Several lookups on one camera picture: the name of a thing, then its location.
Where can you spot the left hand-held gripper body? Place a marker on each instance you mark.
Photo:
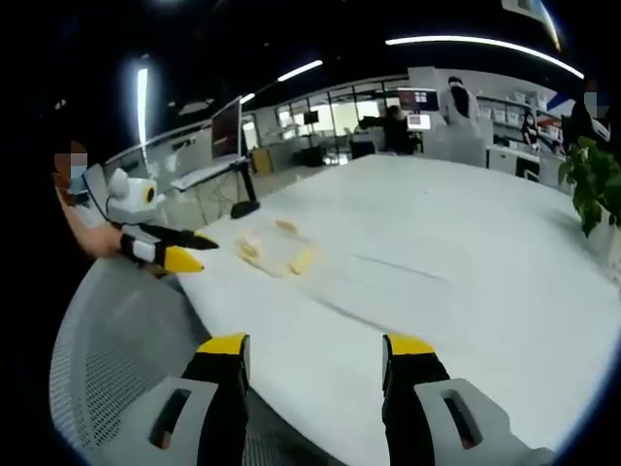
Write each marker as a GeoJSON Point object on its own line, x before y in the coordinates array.
{"type": "Point", "coordinates": [131, 201]}

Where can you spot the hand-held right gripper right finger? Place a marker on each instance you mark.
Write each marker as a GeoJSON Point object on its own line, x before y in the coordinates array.
{"type": "Point", "coordinates": [436, 417]}

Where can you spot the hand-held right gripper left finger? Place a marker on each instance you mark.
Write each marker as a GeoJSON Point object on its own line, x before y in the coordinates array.
{"type": "Point", "coordinates": [194, 417]}

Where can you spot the beige plastic buckle part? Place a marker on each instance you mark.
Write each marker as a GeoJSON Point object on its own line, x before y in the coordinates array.
{"type": "Point", "coordinates": [303, 262]}
{"type": "Point", "coordinates": [250, 246]}

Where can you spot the white keyboard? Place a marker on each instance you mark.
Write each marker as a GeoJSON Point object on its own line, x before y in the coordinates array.
{"type": "Point", "coordinates": [201, 176]}

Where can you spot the black monitor stand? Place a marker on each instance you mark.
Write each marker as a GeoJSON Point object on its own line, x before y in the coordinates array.
{"type": "Point", "coordinates": [246, 194]}

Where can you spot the grey mesh office chair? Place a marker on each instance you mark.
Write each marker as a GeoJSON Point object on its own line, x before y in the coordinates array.
{"type": "Point", "coordinates": [121, 340]}

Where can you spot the yellow cardboard box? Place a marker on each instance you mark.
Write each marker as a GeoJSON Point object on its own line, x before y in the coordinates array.
{"type": "Point", "coordinates": [262, 160]}

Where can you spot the large computer monitor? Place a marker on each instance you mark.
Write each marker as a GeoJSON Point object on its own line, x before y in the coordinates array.
{"type": "Point", "coordinates": [227, 128]}

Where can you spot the small distant monitor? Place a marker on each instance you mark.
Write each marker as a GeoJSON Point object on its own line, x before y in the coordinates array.
{"type": "Point", "coordinates": [310, 117]}

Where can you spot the short ceiling light strip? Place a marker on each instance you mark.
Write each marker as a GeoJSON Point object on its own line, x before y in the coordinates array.
{"type": "Point", "coordinates": [300, 71]}

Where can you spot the distant desk monitor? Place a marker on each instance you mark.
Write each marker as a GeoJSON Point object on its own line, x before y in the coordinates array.
{"type": "Point", "coordinates": [418, 104]}

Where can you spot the green potted plant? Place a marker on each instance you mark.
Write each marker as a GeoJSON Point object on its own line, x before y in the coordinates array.
{"type": "Point", "coordinates": [592, 179]}

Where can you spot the long curved ceiling light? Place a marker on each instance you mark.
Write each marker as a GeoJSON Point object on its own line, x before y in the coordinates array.
{"type": "Point", "coordinates": [485, 46]}

